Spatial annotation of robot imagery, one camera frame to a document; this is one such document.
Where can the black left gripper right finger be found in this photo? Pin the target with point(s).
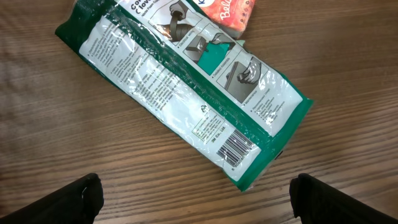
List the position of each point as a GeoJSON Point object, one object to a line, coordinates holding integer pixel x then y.
{"type": "Point", "coordinates": [315, 202]}

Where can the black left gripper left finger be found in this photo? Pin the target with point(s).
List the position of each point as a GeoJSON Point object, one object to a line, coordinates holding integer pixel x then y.
{"type": "Point", "coordinates": [77, 202]}

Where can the small red white box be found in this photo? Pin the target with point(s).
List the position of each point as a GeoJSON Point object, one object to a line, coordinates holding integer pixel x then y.
{"type": "Point", "coordinates": [231, 15]}

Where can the green white package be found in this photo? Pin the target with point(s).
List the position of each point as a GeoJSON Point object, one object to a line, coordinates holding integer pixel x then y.
{"type": "Point", "coordinates": [192, 76]}

